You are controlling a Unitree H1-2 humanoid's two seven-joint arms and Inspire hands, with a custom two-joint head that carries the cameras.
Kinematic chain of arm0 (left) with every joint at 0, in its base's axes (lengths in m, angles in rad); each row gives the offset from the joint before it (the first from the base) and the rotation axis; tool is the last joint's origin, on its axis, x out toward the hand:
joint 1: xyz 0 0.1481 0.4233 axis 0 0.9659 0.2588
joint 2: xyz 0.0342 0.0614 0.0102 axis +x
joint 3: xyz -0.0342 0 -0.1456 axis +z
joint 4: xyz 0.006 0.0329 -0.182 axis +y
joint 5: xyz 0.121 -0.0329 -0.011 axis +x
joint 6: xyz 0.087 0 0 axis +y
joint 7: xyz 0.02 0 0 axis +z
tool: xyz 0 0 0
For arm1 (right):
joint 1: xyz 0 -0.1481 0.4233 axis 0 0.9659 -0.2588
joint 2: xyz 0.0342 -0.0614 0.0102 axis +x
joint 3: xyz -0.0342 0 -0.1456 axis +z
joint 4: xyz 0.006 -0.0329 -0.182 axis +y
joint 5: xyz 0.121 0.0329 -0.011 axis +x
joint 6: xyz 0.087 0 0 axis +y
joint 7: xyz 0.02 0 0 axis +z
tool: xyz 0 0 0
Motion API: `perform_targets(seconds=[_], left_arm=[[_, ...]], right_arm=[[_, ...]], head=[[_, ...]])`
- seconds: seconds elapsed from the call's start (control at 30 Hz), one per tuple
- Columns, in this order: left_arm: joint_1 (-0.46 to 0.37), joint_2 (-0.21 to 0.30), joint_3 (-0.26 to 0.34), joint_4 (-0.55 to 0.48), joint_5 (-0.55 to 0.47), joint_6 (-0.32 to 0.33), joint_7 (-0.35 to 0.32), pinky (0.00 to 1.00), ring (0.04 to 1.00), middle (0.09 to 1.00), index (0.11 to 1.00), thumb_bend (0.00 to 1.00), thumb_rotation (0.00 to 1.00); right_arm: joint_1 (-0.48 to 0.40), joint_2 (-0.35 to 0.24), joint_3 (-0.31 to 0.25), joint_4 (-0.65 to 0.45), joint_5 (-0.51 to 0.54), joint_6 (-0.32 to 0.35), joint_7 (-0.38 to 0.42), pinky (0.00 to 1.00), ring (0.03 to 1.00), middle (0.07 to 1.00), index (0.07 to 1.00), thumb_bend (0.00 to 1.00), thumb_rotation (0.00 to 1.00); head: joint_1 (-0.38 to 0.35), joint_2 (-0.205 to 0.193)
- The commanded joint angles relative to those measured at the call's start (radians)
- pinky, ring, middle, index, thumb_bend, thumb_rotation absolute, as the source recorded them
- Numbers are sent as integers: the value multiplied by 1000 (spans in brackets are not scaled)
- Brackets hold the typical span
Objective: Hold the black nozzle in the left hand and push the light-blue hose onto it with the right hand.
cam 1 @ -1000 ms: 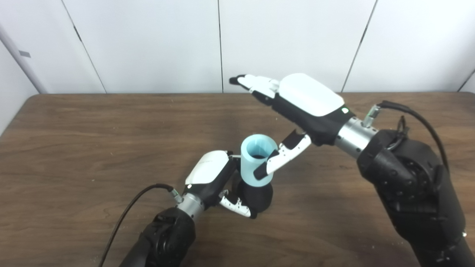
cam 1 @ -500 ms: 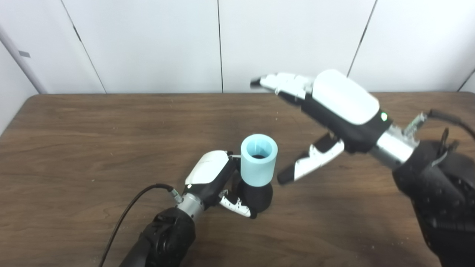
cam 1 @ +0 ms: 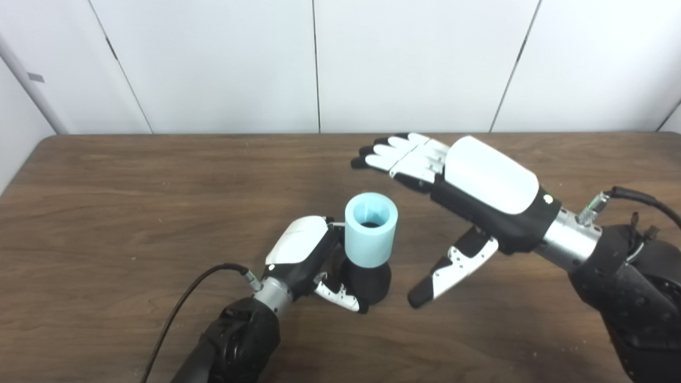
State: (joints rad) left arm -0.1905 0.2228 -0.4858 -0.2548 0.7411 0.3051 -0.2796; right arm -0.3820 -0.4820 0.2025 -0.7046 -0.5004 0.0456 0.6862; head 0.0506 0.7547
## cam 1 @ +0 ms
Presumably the white and black right hand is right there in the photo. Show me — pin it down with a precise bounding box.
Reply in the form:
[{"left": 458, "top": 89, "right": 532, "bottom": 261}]
[{"left": 350, "top": 133, "right": 562, "bottom": 310}]

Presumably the white and black left hand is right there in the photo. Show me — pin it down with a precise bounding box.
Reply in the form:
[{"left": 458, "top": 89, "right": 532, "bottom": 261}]
[{"left": 263, "top": 215, "right": 370, "bottom": 314}]

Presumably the light-blue hose piece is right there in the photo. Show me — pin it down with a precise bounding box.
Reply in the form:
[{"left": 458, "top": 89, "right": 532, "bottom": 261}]
[{"left": 344, "top": 193, "right": 399, "bottom": 269}]

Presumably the black flared nozzle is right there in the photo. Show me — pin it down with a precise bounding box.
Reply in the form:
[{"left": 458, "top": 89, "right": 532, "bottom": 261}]
[{"left": 339, "top": 257, "right": 393, "bottom": 306}]

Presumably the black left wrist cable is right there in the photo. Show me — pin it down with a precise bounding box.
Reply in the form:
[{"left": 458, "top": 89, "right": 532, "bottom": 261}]
[{"left": 141, "top": 263, "right": 264, "bottom": 383}]

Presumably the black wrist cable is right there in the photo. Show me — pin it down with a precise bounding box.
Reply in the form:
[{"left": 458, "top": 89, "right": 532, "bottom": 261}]
[
  {"left": 141, "top": 263, "right": 264, "bottom": 383},
  {"left": 577, "top": 186, "right": 681, "bottom": 229}
]

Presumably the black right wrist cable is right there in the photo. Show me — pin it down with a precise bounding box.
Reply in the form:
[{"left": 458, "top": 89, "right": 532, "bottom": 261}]
[{"left": 577, "top": 186, "right": 681, "bottom": 229}]

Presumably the white wall corner trim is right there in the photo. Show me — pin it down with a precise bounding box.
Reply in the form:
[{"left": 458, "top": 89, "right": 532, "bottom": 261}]
[{"left": 0, "top": 35, "right": 70, "bottom": 135}]

